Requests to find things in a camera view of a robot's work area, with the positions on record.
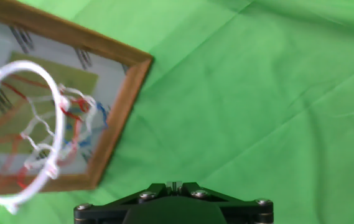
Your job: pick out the wooden picture frame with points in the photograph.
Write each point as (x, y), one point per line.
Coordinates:
(123, 102)

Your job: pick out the green cloth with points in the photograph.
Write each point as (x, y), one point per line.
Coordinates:
(242, 93)

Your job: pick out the white toy basketball hoop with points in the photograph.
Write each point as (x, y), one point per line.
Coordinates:
(60, 124)

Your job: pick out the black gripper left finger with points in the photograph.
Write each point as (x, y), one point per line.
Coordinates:
(117, 208)

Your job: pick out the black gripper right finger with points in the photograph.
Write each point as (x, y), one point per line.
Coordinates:
(245, 208)

